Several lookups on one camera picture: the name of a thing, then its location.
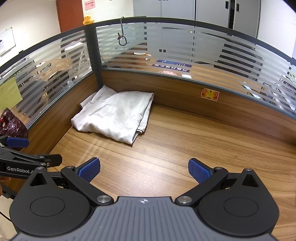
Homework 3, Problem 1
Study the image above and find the grey metal cabinet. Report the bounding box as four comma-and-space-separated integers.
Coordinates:
133, 0, 196, 21
195, 0, 262, 39

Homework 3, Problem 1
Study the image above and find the white wall board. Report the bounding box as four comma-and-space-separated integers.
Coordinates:
0, 27, 16, 56

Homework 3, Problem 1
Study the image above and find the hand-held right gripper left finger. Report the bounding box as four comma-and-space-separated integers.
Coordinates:
21, 157, 114, 206

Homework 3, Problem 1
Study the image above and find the dark grey partition post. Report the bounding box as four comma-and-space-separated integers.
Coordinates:
84, 23, 103, 88

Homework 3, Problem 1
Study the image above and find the blue printed placard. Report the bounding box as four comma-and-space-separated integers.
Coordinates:
151, 60, 193, 79

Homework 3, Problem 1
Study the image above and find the yellow sticky note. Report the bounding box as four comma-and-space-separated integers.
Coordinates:
0, 77, 23, 111

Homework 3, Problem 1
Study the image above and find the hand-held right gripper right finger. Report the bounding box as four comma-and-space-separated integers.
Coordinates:
175, 158, 273, 206

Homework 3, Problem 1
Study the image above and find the white short-sleeved shirt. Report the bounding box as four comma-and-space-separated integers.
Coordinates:
71, 85, 154, 146

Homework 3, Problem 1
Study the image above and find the metal hanging hook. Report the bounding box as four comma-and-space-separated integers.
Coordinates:
117, 17, 128, 46

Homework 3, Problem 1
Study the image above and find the dark red carved figurine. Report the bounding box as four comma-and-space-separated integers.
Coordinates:
0, 107, 28, 139

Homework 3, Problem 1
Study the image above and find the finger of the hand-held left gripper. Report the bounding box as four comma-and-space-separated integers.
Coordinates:
0, 135, 30, 149
0, 147, 63, 168

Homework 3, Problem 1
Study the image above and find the red and yellow sticker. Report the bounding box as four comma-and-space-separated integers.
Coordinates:
200, 88, 220, 102

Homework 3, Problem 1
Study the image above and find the brown wooden door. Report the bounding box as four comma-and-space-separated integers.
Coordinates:
56, 0, 85, 33

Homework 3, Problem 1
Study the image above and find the frosted striped glass partition panel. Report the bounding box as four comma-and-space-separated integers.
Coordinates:
95, 17, 296, 117
0, 23, 93, 130

